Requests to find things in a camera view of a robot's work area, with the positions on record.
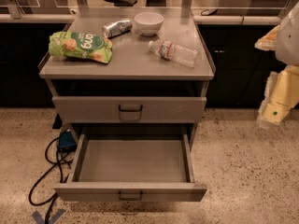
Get grey drawer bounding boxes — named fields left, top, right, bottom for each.
left=52, top=96, right=206, bottom=123
left=54, top=134, right=206, bottom=202

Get silver soda can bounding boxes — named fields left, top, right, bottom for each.
left=102, top=18, right=133, bottom=38

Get white bowl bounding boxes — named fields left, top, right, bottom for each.
left=135, top=12, right=164, bottom=36

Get black chair seat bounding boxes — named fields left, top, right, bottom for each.
left=104, top=0, right=137, bottom=7

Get blue power box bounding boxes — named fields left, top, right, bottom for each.
left=58, top=132, right=77, bottom=152

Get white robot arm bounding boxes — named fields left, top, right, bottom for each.
left=254, top=2, right=299, bottom=129

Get green snack bag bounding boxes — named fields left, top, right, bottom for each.
left=49, top=32, right=112, bottom=63

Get black cable on counter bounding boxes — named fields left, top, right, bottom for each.
left=200, top=8, right=219, bottom=17

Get clear plastic water bottle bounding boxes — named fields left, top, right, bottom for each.
left=149, top=40, right=199, bottom=68

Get black floor cables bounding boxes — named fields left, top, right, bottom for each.
left=28, top=136, right=75, bottom=224

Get grey drawer cabinet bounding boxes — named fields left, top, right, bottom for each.
left=40, top=7, right=215, bottom=138

